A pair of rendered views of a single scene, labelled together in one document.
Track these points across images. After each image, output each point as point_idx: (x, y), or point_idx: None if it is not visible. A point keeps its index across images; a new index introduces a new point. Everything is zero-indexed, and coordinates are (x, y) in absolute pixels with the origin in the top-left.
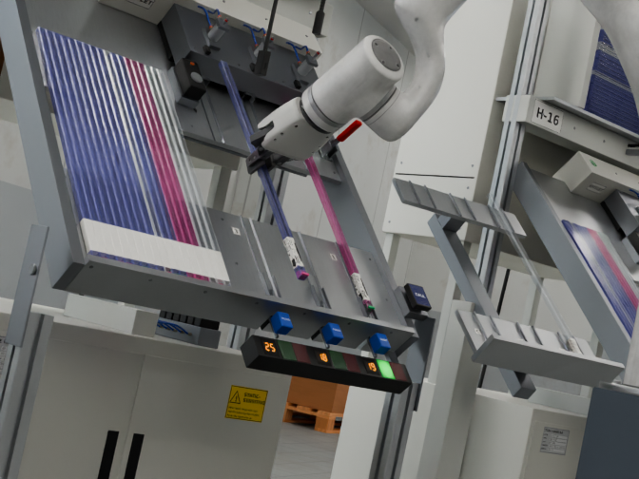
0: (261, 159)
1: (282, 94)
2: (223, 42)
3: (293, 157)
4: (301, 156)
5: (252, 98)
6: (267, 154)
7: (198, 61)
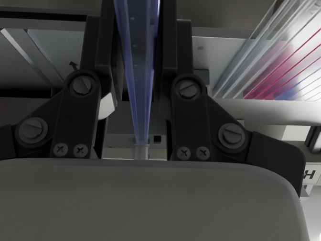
0: (187, 79)
1: (10, 116)
2: (118, 142)
3: (57, 179)
4: (6, 215)
5: (54, 95)
6: (191, 124)
7: (165, 123)
